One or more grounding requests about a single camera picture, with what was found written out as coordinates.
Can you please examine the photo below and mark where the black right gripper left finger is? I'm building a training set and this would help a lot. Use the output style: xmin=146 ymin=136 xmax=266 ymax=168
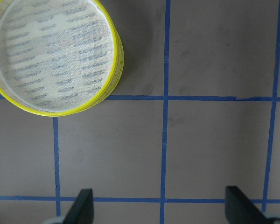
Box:
xmin=64 ymin=189 xmax=94 ymax=224

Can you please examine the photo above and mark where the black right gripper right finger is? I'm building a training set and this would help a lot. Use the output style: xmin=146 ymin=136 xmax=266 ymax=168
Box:
xmin=225 ymin=186 xmax=268 ymax=224

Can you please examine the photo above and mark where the yellow steamer layer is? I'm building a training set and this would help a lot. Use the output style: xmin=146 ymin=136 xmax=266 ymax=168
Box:
xmin=0 ymin=0 xmax=124 ymax=117

